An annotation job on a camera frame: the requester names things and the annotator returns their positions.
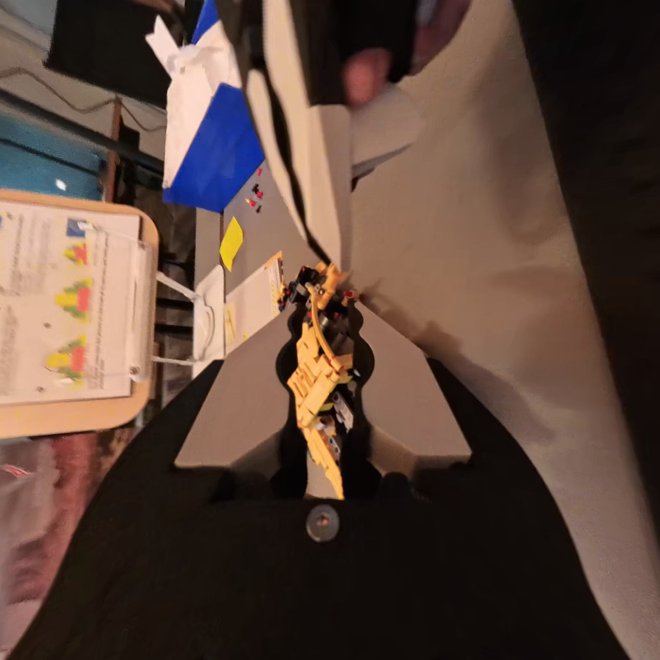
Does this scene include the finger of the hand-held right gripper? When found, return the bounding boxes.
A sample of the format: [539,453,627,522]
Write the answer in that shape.
[246,68,333,261]
[263,0,355,266]

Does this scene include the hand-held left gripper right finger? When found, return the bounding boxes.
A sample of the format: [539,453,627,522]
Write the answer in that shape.
[351,300,473,474]

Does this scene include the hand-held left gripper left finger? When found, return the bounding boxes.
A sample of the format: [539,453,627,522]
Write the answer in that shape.
[173,309,302,471]

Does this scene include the blue plastic bin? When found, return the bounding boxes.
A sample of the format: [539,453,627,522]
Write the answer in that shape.
[162,0,266,213]

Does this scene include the large printed paper bag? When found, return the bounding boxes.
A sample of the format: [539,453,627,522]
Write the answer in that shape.
[146,15,243,189]

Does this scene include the yellow black brick car model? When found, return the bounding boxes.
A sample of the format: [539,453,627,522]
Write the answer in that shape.
[276,262,364,500]

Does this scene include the instruction booklet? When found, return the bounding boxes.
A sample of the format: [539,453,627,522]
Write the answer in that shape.
[224,251,287,356]

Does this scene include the grey desk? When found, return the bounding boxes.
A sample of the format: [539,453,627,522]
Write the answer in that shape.
[193,0,660,660]

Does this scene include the person's right hand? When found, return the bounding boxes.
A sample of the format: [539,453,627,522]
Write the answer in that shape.
[342,0,472,106]

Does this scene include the cluster of small brick pins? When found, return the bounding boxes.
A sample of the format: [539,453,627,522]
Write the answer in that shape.
[245,167,265,213]

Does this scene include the yellow paper scrap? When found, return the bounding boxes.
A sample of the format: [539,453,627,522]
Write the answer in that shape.
[219,216,244,272]

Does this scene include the white wooden book stand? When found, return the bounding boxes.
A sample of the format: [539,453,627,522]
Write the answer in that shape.
[0,188,227,439]

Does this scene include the printed instruction sheet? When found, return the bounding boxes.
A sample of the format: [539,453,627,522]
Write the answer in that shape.
[0,200,142,405]

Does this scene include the black dimpled chair armrest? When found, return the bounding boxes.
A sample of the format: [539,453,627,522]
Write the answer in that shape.
[513,0,660,521]

